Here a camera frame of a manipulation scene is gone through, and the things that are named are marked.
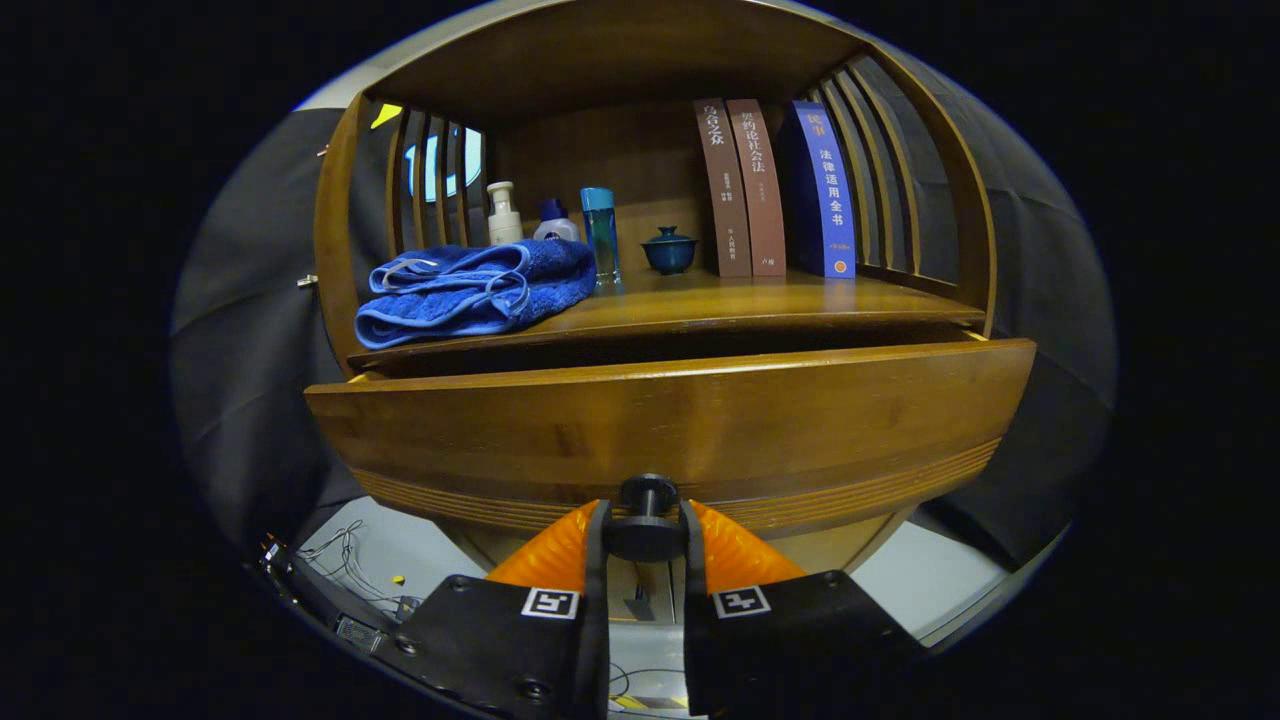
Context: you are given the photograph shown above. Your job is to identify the wooden cabinet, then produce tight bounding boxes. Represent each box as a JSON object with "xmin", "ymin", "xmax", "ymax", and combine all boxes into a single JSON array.
[{"xmin": 313, "ymin": 0, "xmax": 999, "ymax": 626}]

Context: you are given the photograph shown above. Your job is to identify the dark brown book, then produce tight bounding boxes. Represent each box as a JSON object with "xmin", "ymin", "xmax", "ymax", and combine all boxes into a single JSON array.
[{"xmin": 693, "ymin": 98, "xmax": 753, "ymax": 279}]

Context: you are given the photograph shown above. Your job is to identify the reddish brown book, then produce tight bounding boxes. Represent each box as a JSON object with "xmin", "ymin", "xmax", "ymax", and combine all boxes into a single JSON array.
[{"xmin": 726, "ymin": 98, "xmax": 788, "ymax": 278}]

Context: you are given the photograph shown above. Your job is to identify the blue folded towel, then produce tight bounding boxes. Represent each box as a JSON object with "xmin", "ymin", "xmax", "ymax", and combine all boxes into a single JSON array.
[{"xmin": 354, "ymin": 238, "xmax": 598, "ymax": 351}]

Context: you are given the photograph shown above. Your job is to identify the thin grey floor wires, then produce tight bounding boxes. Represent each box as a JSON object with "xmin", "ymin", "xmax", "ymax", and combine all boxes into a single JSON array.
[{"xmin": 295, "ymin": 520, "xmax": 421, "ymax": 611}]

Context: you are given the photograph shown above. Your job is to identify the wooden countertop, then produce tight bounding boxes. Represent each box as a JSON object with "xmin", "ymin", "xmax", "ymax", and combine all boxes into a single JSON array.
[{"xmin": 347, "ymin": 268, "xmax": 986, "ymax": 373}]

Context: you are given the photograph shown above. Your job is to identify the clear bottle with blue cap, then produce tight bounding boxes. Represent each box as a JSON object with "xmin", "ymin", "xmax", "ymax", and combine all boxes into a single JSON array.
[{"xmin": 581, "ymin": 187, "xmax": 622, "ymax": 289}]

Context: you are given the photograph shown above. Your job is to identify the white bottle with blue pump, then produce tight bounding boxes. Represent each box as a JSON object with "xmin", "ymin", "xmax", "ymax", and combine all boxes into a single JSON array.
[{"xmin": 533, "ymin": 198, "xmax": 581, "ymax": 243}]

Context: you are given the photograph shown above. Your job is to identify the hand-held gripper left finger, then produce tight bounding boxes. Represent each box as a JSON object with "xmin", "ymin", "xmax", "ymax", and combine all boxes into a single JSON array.
[{"xmin": 395, "ymin": 498, "xmax": 611, "ymax": 720}]

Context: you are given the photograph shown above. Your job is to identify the blue lidded teacup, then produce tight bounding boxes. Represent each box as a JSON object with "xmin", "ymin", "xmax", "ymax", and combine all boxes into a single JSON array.
[{"xmin": 641, "ymin": 226, "xmax": 700, "ymax": 276}]

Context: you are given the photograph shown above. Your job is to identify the blue book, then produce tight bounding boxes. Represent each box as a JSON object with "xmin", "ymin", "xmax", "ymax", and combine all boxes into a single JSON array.
[{"xmin": 780, "ymin": 100, "xmax": 858, "ymax": 279}]

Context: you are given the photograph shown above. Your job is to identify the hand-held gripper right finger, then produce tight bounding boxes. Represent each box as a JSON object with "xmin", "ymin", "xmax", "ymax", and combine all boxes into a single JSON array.
[{"xmin": 680, "ymin": 498, "xmax": 926, "ymax": 719}]

